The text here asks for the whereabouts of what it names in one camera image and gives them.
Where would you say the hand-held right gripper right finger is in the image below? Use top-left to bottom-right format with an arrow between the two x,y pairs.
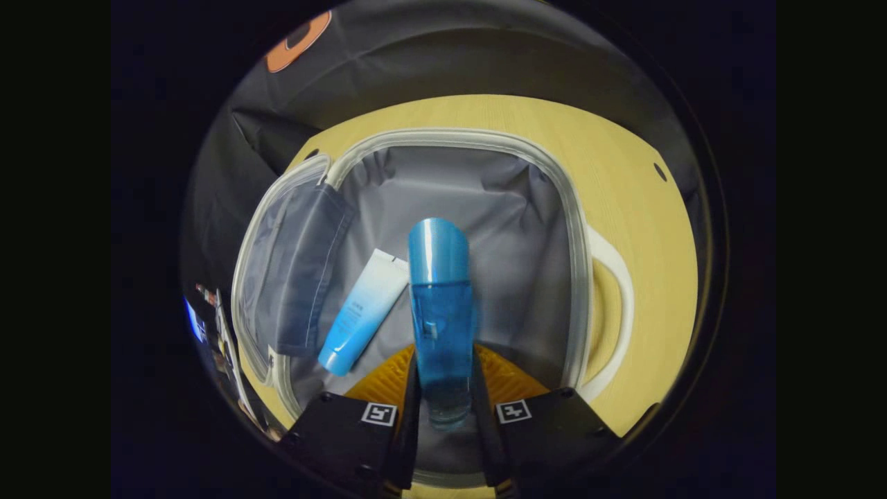
471,343 -> 621,496

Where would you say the black backdrop cloth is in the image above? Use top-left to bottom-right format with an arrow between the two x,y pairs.
180,0 -> 708,278

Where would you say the white and blue tube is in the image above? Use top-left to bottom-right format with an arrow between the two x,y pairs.
317,248 -> 411,377

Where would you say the teal blue-capped bottle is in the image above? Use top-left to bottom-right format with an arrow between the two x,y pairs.
407,217 -> 477,432

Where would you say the white suitcase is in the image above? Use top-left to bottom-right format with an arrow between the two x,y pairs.
231,127 -> 635,486

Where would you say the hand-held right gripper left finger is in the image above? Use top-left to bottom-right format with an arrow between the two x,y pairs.
281,344 -> 421,496

